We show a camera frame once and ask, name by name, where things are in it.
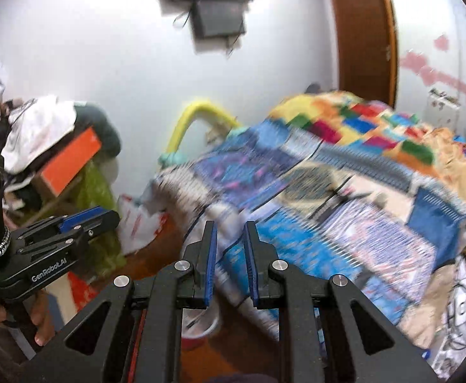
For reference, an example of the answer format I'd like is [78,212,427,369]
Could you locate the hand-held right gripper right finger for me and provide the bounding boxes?
[244,220,443,383]

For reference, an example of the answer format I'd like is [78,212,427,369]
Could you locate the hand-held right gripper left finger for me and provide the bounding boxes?
[19,220,218,383]

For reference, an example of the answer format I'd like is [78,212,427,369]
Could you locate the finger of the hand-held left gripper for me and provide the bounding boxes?
[61,209,121,245]
[55,205,107,228]

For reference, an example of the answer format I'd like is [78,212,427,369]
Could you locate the white plastic basin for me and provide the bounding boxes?
[181,302,222,341]

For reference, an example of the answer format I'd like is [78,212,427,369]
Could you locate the person's left hand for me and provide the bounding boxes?
[0,287,57,346]

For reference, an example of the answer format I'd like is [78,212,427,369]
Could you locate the wooden rack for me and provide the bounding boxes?
[31,173,83,219]

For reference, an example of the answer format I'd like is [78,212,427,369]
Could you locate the white red plastic bag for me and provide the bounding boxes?
[118,195,166,255]

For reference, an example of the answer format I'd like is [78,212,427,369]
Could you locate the orange cardboard box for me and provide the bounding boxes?
[37,125,103,197]

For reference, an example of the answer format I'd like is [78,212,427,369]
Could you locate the blue patterned blanket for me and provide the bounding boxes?
[149,120,466,341]

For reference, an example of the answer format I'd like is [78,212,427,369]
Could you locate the dark grey cushion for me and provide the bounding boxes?
[73,101,122,159]

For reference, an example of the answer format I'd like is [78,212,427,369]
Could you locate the teal cloth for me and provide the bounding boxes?
[158,125,254,169]

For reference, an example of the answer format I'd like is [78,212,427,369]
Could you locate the colourful patchwork quilt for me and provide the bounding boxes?
[267,91,466,265]

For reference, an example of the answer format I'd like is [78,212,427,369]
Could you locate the white printed cloth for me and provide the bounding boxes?
[427,255,466,380]

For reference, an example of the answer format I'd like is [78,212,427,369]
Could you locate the brown wooden door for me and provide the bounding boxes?
[329,0,399,107]

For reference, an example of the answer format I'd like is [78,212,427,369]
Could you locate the pink heart stickers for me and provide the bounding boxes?
[399,34,466,113]

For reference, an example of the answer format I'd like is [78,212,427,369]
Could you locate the wardrobe with frosted sliding doors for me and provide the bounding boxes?
[392,0,466,145]

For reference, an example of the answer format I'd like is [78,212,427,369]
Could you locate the yellow foam bed rail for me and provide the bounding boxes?
[165,96,242,157]

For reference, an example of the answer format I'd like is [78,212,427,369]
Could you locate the black monitor cable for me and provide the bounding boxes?
[224,35,242,57]

